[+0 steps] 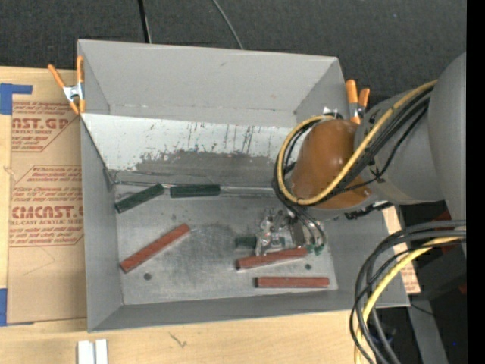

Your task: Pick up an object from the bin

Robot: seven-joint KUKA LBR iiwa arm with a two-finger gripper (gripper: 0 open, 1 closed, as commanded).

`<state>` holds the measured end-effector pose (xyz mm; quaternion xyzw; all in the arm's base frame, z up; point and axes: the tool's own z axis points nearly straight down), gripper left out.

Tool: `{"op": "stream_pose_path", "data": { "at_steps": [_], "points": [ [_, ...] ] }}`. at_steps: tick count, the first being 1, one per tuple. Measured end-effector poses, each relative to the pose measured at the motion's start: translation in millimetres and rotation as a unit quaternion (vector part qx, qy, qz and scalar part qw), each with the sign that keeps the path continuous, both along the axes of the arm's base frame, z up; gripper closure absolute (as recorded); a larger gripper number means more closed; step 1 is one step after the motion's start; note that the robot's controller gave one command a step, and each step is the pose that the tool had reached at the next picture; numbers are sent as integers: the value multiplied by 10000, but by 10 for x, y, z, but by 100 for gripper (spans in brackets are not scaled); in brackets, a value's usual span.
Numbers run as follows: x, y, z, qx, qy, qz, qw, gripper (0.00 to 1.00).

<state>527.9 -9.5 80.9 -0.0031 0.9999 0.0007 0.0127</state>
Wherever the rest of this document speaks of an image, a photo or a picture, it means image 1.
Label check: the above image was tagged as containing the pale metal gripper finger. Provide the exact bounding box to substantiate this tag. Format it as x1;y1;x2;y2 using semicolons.
261;208;286;237
255;234;290;258

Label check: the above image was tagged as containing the red-brown flat block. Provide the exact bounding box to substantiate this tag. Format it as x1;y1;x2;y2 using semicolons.
234;246;309;271
119;223;192;274
254;276;331;290

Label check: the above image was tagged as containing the grey metal bin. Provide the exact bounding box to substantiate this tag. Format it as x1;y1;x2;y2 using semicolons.
77;39;411;333

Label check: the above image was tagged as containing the brown cardboard board, red print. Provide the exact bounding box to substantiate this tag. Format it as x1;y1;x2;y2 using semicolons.
0;65;89;326

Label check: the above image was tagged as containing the black cylinder on white bracket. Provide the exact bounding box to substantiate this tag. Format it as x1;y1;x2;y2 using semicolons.
343;200;392;221

